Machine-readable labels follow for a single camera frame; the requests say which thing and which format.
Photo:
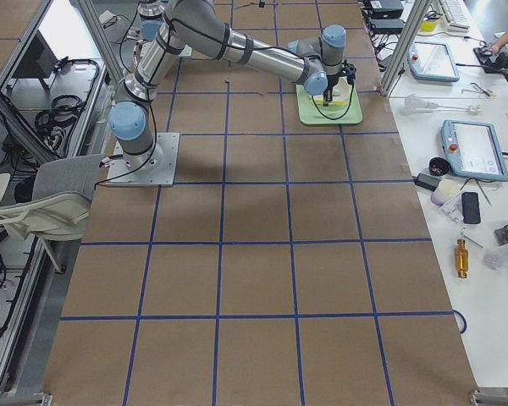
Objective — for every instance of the black power brick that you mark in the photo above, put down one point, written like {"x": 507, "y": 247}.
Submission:
{"x": 426, "y": 181}

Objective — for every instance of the white round plate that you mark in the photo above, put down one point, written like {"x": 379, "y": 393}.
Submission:
{"x": 342, "y": 90}

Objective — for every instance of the metal hex key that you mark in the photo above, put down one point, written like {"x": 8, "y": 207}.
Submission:
{"x": 473, "y": 236}

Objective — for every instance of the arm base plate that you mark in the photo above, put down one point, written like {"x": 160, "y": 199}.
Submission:
{"x": 152, "y": 168}

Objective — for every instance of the black round container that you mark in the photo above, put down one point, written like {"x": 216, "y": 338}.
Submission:
{"x": 438, "y": 166}

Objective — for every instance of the white light bulb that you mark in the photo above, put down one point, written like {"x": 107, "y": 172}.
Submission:
{"x": 415, "y": 104}

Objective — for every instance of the white purple cup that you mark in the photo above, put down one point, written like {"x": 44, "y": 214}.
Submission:
{"x": 446, "y": 190}

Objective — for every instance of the yellow plastic fork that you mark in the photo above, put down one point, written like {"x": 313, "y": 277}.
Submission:
{"x": 334, "y": 104}

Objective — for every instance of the grey office chair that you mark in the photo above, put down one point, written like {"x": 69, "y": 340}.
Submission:
{"x": 59, "y": 206}

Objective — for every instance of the black monitor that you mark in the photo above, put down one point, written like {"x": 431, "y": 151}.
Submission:
{"x": 38, "y": 62}

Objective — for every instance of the gold metal fitting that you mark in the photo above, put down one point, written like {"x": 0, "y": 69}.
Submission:
{"x": 461, "y": 258}

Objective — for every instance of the teach pendant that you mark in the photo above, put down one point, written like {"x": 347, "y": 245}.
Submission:
{"x": 432, "y": 61}
{"x": 473, "y": 150}

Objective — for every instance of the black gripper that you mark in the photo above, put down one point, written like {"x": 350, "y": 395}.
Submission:
{"x": 333, "y": 81}

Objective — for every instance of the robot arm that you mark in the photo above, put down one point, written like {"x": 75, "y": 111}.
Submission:
{"x": 150, "y": 10}
{"x": 316, "y": 63}

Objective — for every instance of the white keyboard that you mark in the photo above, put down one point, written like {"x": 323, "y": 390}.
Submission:
{"x": 453, "y": 15}

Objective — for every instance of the light green tray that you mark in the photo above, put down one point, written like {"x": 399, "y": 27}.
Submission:
{"x": 310, "y": 114}

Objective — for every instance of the far teach pendant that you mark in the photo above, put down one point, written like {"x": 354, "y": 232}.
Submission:
{"x": 432, "y": 61}

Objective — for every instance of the diagonal aluminium frame post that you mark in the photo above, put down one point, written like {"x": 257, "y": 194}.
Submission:
{"x": 412, "y": 25}

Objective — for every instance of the black smartphone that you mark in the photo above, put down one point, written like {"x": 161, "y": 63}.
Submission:
{"x": 470, "y": 208}

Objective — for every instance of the near teach pendant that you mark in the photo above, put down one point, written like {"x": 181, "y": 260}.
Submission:
{"x": 473, "y": 150}

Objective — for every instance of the yellow container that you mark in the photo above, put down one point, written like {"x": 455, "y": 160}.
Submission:
{"x": 429, "y": 23}

